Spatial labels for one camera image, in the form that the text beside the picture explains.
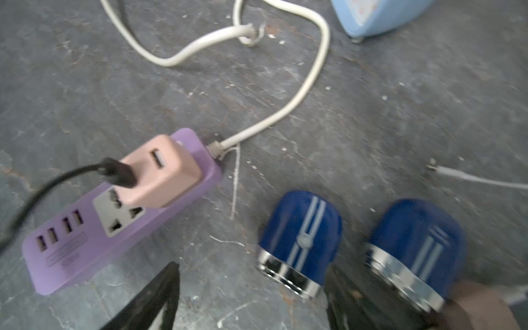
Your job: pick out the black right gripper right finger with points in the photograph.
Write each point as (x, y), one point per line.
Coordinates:
(361, 301)

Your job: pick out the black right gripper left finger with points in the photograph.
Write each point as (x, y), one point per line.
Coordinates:
(155, 307)

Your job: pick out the blue shaver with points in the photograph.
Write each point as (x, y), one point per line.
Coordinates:
(300, 242)
(418, 249)

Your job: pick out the purple power strip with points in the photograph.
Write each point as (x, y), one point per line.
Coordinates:
(75, 244)

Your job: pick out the pink usb charger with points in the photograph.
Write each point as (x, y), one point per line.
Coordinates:
(164, 171)
(475, 306)

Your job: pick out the pink USB charger front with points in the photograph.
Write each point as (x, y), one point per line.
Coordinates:
(475, 306)

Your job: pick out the blue shaver on table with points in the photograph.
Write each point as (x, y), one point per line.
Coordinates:
(300, 242)

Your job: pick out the light blue alarm clock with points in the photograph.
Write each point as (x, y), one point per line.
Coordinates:
(368, 18)

